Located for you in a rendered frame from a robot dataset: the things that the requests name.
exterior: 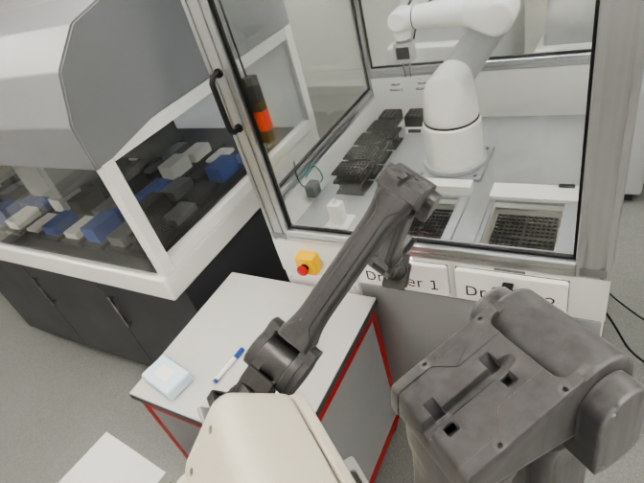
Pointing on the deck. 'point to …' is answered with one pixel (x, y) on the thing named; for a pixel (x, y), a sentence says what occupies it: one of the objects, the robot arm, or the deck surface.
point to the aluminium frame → (616, 108)
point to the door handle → (221, 103)
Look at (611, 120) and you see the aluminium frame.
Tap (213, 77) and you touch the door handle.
